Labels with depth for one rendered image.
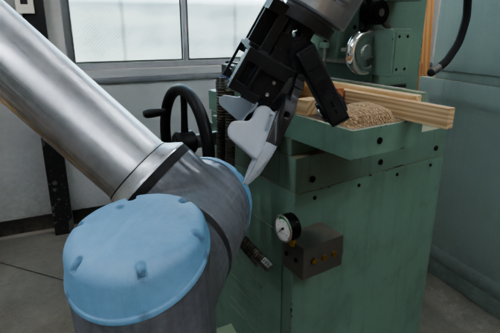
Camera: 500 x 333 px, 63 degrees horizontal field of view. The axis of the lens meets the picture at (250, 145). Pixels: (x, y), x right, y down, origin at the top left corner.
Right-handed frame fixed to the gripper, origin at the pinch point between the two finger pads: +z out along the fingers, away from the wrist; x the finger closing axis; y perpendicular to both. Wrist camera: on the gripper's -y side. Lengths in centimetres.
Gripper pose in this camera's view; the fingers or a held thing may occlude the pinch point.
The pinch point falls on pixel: (240, 161)
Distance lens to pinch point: 54.0
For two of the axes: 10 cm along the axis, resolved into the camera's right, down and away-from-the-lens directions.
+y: -8.5, -4.1, -3.1
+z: -5.0, 8.3, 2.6
